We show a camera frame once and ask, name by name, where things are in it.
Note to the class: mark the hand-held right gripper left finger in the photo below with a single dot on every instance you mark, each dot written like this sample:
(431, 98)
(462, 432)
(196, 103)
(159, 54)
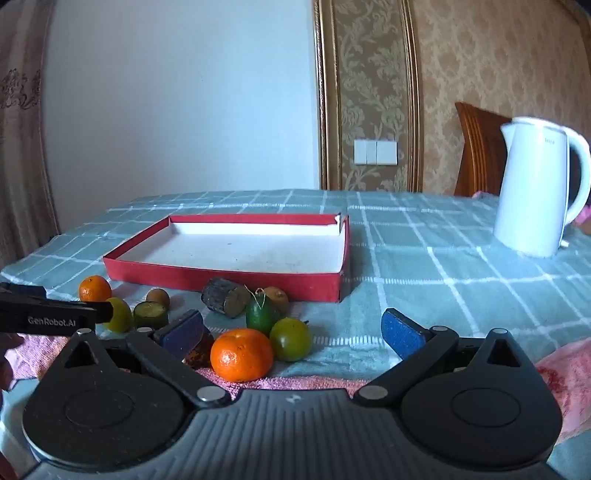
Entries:
(181, 336)

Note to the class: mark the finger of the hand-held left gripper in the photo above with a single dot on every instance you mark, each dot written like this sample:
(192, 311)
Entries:
(51, 316)

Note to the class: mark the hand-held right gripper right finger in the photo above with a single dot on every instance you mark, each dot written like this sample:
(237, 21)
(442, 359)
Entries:
(400, 337)

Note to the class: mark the dark sugar cane chunk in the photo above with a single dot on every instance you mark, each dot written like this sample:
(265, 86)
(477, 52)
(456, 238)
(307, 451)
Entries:
(202, 353)

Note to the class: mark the cut cucumber piece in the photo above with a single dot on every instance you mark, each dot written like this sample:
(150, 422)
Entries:
(150, 316)

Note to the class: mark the small brown longan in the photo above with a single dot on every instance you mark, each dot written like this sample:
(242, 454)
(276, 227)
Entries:
(158, 297)

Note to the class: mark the small orange tangerine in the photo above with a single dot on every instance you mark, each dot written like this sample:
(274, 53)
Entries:
(94, 288)

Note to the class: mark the round sugar cane piece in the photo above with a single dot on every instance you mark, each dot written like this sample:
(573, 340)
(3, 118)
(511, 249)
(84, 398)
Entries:
(221, 295)

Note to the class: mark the yellow-green tangerine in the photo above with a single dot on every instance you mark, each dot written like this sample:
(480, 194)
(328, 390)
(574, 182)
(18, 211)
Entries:
(122, 316)

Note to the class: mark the large orange tangerine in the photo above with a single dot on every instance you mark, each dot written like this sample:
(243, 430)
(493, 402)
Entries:
(241, 355)

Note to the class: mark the dark green avocado piece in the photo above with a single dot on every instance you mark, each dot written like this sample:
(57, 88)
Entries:
(261, 316)

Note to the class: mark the red cardboard box tray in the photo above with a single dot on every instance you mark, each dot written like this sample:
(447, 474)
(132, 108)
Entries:
(231, 249)

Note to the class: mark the pale brown longan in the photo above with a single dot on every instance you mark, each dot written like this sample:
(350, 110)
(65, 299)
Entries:
(277, 297)

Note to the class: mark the dark green tangerine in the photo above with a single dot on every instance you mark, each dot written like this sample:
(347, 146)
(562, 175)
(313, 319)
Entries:
(292, 340)

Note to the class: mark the green checked tablecloth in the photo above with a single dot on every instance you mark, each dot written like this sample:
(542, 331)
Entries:
(438, 286)

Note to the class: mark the beige patterned curtain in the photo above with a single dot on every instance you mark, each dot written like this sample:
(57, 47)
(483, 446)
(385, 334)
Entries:
(23, 161)

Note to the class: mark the pink bedding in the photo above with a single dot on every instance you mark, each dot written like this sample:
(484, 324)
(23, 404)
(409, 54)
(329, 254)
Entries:
(484, 193)

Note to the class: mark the pink blanket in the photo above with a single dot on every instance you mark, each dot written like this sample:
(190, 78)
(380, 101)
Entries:
(568, 369)

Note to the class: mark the white electric kettle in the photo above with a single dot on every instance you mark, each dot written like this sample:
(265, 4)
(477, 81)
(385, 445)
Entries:
(531, 184)

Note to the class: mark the brown wooden headboard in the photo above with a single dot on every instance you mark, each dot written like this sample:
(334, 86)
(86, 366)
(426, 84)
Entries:
(480, 152)

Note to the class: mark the white wall switch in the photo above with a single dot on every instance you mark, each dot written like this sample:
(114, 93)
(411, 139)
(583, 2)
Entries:
(375, 152)

